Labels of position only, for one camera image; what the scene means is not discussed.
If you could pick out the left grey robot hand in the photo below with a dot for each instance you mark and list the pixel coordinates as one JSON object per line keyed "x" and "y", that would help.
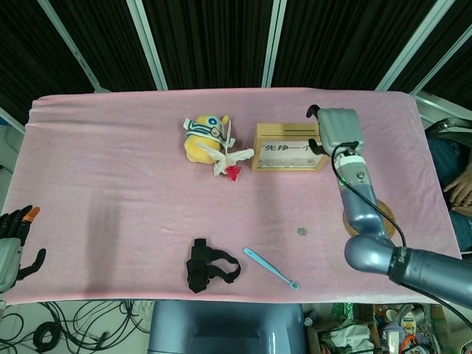
{"x": 7, "y": 254}

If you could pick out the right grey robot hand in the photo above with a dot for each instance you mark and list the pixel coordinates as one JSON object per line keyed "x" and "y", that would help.
{"x": 339, "y": 127}

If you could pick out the silver coin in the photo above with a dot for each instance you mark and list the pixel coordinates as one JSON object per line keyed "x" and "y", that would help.
{"x": 301, "y": 231}

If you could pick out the round woven coaster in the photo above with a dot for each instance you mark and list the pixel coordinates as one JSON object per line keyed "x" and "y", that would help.
{"x": 389, "y": 211}

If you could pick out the seated person in jeans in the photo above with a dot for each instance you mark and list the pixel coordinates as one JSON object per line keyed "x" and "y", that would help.
{"x": 448, "y": 147}

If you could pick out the white feather shuttlecock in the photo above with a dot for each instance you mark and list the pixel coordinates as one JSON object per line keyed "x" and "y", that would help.
{"x": 230, "y": 156}

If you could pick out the pink tablecloth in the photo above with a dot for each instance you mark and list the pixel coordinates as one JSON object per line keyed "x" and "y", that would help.
{"x": 110, "y": 166}

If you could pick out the yellow plush toy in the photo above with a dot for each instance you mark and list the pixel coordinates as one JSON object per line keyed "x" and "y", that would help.
{"x": 197, "y": 147}

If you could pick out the black curtain backdrop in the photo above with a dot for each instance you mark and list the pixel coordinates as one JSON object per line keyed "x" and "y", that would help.
{"x": 214, "y": 40}

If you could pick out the light blue toothbrush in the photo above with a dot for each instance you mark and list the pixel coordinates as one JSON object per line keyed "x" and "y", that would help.
{"x": 267, "y": 266}

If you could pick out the floor clutter pile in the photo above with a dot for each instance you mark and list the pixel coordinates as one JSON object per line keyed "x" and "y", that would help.
{"x": 368, "y": 330}

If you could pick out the blue-grey robot torso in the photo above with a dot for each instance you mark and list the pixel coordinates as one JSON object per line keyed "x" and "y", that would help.
{"x": 225, "y": 328}

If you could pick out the wooden money box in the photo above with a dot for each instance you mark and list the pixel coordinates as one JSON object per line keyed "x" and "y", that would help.
{"x": 274, "y": 134}

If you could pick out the row of grey stones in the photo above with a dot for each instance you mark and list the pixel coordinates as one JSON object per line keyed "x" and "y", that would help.
{"x": 284, "y": 162}

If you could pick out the aluminium frame rail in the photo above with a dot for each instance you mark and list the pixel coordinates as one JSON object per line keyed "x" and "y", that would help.
{"x": 442, "y": 107}

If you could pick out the aluminium partition post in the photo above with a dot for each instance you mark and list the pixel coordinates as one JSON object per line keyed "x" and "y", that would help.
{"x": 413, "y": 44}
{"x": 273, "y": 44}
{"x": 76, "y": 53}
{"x": 147, "y": 44}
{"x": 442, "y": 62}

